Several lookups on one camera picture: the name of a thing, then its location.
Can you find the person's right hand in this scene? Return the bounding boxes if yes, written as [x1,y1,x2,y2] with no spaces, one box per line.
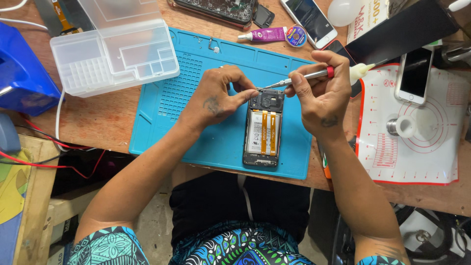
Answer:
[284,50,353,140]

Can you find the person's left hand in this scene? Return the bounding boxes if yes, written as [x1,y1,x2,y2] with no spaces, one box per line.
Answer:
[179,65,260,135]

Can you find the silver screwdriver with red ring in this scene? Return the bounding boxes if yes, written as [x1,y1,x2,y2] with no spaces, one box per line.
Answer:
[258,66,335,91]

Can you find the smartphone with exposed battery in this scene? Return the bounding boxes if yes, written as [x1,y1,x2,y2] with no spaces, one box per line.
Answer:
[242,88,285,168]

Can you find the blue silicone repair mat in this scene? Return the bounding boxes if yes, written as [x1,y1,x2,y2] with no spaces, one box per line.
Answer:
[129,26,315,180]

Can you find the black smartphone with red edge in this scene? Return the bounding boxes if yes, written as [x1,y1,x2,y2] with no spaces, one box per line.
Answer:
[321,39,363,99]

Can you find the orange and green tube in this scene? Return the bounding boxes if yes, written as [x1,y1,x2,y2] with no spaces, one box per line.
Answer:
[318,145,332,180]

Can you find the blue solder wick spool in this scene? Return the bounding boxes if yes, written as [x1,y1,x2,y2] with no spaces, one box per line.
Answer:
[285,24,308,48]

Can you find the white smartphone with dark screen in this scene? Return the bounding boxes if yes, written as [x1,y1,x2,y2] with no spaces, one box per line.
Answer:
[279,0,338,51]

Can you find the white roll on metal cylinder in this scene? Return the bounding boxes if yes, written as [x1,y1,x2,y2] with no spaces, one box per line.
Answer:
[386,115,418,139]

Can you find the purple glue tube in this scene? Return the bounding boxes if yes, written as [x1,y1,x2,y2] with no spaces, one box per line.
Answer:
[237,26,288,43]

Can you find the white round bulb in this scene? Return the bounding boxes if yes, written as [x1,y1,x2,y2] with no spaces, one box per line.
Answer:
[327,0,363,27]

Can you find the smartphone with cracked screen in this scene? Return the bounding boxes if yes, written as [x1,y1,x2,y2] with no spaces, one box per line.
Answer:
[167,0,257,31]

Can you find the white card with orange print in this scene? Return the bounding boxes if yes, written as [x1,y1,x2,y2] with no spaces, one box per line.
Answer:
[347,0,391,45]

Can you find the gold-edged white smartphone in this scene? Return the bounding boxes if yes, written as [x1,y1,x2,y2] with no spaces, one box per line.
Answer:
[394,47,435,106]

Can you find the small black phone part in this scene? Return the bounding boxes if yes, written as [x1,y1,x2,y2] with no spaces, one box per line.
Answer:
[253,4,276,29]

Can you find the black flat panel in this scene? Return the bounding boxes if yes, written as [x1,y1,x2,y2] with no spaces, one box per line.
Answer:
[345,0,460,67]

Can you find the clear plastic organizer box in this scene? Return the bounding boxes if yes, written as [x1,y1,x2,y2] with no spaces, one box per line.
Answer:
[50,0,181,98]

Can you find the black shorts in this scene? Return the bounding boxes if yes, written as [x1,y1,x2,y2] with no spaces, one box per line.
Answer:
[169,171,312,248]

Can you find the white mat with red markings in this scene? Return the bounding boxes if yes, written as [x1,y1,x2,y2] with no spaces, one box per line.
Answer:
[355,63,471,186]

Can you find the metal tool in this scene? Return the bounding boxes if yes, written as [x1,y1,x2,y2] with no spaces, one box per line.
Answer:
[441,40,471,67]

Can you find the patterned blue green shirt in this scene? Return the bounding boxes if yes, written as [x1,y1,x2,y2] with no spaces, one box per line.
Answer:
[67,220,407,265]

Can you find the grey plate with orange flex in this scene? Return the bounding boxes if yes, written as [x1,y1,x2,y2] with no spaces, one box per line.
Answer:
[34,0,97,38]

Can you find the blue plastic appliance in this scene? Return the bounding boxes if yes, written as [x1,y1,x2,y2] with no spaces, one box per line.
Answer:
[0,22,65,117]

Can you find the grey rounded device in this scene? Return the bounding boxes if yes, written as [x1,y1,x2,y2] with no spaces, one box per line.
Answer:
[0,112,21,155]

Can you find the wooden crate with colourful cloth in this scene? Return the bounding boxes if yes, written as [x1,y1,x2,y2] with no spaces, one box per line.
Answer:
[0,134,60,265]

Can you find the white cable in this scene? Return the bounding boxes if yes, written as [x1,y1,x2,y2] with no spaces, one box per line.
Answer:
[0,0,49,31]
[55,88,70,152]

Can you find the white tool handle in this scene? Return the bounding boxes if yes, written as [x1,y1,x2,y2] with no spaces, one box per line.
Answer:
[448,0,471,12]

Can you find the red wire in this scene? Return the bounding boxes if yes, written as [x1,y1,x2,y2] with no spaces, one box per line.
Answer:
[0,118,106,180]

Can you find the black wire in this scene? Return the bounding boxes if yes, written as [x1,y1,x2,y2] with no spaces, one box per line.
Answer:
[0,124,92,165]

